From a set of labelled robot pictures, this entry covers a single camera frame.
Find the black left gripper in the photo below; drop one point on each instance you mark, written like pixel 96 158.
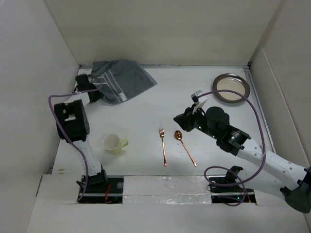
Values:
pixel 98 96

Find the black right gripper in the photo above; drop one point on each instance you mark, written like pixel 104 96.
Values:
pixel 185 120

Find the grey striped cloth placemat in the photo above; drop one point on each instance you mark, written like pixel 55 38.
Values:
pixel 120 80

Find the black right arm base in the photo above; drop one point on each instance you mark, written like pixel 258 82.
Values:
pixel 232 195

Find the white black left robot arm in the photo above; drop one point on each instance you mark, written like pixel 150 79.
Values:
pixel 73 127

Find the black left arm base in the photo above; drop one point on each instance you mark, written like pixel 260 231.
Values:
pixel 110 193

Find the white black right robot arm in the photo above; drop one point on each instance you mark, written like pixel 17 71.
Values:
pixel 275 175

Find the copper spoon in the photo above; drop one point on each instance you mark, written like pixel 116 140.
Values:
pixel 178 135

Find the copper fork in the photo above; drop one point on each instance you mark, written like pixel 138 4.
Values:
pixel 162 135

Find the brown rimmed cream plate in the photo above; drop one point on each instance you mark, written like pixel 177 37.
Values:
pixel 231 82

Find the yellow plastic cup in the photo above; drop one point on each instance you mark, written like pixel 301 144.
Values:
pixel 113 144

